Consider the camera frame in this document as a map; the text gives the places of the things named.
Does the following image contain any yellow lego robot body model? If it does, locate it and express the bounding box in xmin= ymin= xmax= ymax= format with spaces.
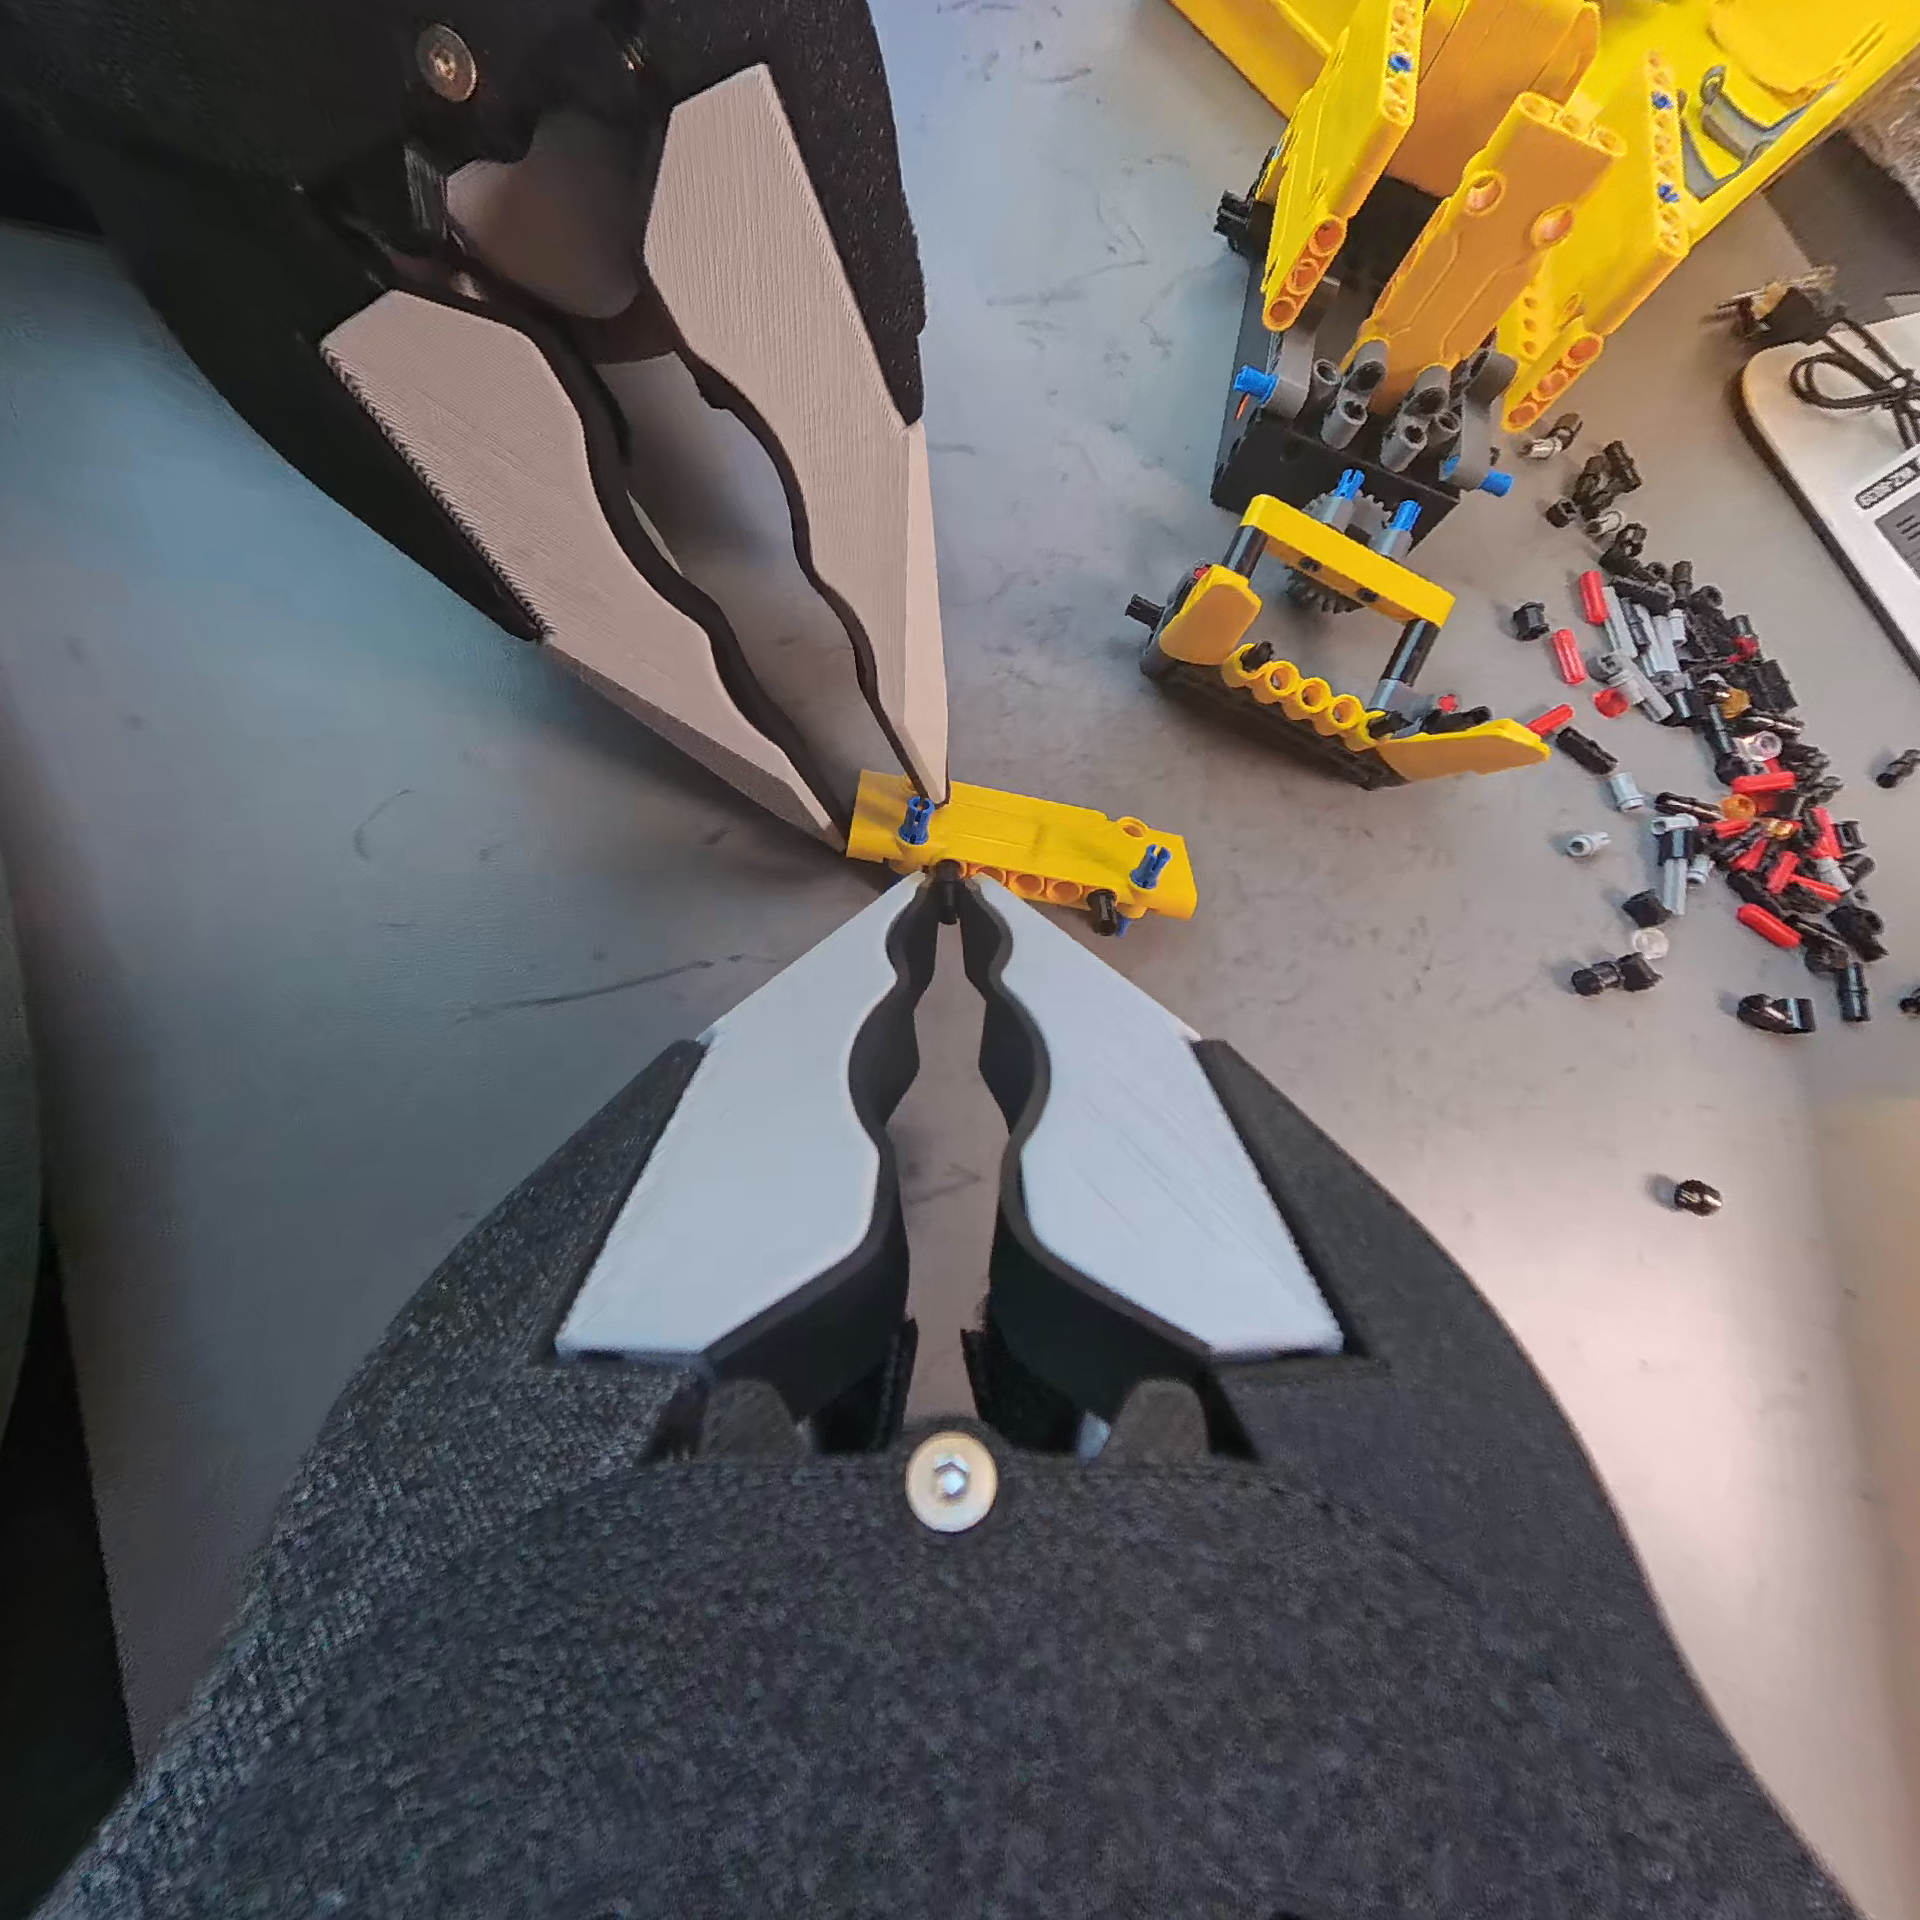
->
xmin=1212 ymin=0 xmax=1705 ymax=530

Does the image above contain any yellow lego panel with pins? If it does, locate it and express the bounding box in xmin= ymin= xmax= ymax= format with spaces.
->
xmin=844 ymin=768 xmax=1203 ymax=924

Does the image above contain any grey angled lego piece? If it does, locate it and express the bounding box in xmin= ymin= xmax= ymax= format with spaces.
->
xmin=1697 ymin=67 xmax=1808 ymax=160

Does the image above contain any yellow plastic bin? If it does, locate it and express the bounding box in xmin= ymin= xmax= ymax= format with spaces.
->
xmin=1168 ymin=0 xmax=1920 ymax=212

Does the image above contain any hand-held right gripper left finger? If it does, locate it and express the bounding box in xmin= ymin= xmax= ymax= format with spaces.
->
xmin=551 ymin=873 xmax=945 ymax=1425

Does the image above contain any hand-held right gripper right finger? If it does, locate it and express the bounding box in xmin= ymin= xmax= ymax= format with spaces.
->
xmin=958 ymin=873 xmax=1346 ymax=1454

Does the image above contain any pile of small lego pins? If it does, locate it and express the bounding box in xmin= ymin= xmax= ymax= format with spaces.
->
xmin=1506 ymin=435 xmax=1920 ymax=1041

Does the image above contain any lego axle and gear assembly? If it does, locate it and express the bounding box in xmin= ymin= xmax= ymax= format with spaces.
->
xmin=1128 ymin=492 xmax=1553 ymax=794

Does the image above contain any black cable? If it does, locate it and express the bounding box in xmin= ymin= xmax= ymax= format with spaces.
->
xmin=1716 ymin=276 xmax=1920 ymax=448

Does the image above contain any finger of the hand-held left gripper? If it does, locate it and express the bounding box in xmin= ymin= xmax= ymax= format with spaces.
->
xmin=320 ymin=288 xmax=847 ymax=847
xmin=642 ymin=65 xmax=953 ymax=807

